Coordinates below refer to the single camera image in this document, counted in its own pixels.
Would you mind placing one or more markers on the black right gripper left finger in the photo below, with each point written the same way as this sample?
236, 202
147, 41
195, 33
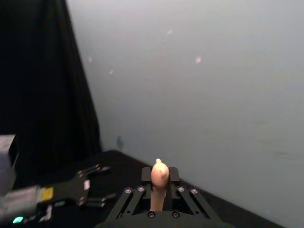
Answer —
133, 202

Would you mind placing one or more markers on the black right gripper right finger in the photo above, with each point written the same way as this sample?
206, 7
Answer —
190, 202

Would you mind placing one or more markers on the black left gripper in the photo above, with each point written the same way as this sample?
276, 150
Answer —
71, 190

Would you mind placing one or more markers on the small pale plastic three-armed piece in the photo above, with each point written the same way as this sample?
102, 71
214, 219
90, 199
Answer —
158, 180

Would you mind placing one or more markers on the black table cloth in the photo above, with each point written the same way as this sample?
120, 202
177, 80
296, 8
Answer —
71, 161

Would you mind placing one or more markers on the black hanging curtain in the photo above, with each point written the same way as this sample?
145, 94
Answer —
35, 71

